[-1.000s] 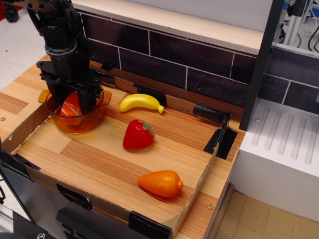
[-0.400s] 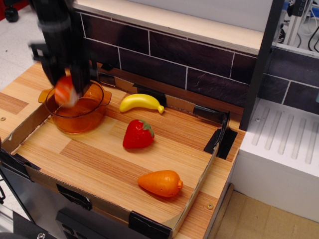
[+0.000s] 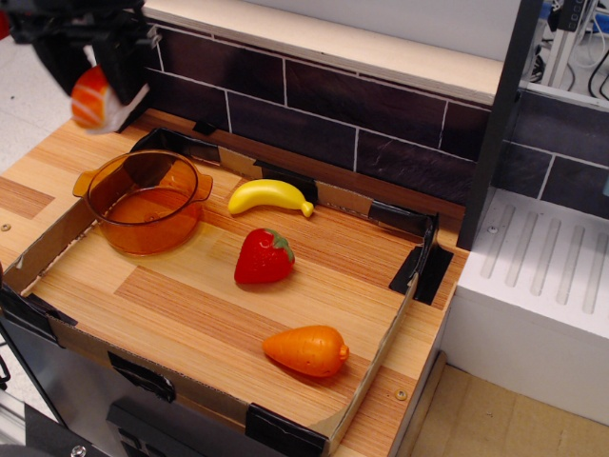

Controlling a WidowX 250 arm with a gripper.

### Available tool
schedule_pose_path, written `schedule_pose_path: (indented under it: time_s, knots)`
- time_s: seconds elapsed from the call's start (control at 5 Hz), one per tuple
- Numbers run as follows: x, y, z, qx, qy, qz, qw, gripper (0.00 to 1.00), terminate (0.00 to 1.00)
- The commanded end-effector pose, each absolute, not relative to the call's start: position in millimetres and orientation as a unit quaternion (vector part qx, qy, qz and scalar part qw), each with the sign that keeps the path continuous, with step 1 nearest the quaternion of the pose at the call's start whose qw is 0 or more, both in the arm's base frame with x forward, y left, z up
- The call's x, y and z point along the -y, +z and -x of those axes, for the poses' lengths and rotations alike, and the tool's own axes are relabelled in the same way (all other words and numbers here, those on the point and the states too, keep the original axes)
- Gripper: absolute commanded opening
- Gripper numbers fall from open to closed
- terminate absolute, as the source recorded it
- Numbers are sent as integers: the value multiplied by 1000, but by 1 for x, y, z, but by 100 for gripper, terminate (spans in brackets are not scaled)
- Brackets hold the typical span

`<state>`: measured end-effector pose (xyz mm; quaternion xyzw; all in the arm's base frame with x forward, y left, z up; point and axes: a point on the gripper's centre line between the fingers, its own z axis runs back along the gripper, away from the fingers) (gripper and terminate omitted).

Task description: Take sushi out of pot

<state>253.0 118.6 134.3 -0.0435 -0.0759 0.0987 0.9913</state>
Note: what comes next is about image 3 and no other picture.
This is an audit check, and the salmon sushi toy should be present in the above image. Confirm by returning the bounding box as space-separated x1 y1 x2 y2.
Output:
70 66 149 134

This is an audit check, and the orange transparent plastic pot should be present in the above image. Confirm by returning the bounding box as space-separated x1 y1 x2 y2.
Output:
72 149 213 256

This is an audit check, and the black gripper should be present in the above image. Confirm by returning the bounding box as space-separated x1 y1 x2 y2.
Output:
4 0 161 106

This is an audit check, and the red toy strawberry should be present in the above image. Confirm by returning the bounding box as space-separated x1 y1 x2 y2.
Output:
234 228 295 284

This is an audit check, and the cardboard fence with black tape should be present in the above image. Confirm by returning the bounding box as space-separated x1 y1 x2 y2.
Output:
1 122 459 456

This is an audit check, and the dark grey vertical post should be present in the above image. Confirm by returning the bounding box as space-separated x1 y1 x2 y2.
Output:
457 1 542 250

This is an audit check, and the orange toy carrot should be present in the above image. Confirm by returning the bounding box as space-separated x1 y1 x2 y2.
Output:
262 326 350 378

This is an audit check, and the light wooden shelf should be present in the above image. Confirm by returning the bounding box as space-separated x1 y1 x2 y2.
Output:
144 1 503 105

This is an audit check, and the yellow toy banana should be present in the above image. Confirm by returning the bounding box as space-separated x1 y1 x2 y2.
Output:
227 179 314 217

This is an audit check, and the white ribbed sink block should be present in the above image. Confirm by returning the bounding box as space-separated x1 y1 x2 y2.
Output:
442 190 608 424

